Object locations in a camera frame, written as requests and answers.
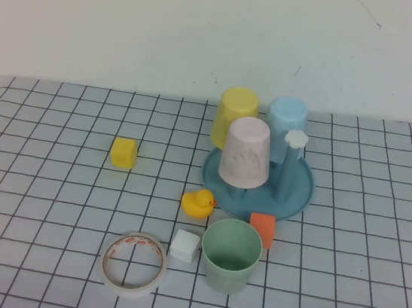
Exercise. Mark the green plastic cup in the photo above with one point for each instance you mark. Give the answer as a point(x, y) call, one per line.
point(228, 276)

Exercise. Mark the pale pink plastic cup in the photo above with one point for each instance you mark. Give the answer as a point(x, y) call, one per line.
point(245, 155)

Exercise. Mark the yellow plastic cup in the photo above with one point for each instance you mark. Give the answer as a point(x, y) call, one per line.
point(230, 111)

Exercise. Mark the light blue plastic cup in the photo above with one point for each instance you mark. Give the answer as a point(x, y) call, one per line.
point(285, 113)

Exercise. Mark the blue cup stand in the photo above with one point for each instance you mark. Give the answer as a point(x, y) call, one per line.
point(293, 197)

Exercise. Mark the yellow rubber duck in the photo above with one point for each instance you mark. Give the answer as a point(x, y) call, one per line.
point(196, 205)

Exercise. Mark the yellow cube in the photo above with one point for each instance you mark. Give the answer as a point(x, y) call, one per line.
point(123, 153)

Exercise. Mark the orange cube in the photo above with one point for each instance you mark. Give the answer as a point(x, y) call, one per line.
point(262, 226)

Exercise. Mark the white cube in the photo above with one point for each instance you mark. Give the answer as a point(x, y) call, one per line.
point(184, 246)

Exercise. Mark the white tape roll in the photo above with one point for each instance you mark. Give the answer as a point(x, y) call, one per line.
point(131, 291)

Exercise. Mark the grey checkered tablecloth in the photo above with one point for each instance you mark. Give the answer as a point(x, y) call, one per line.
point(323, 298)

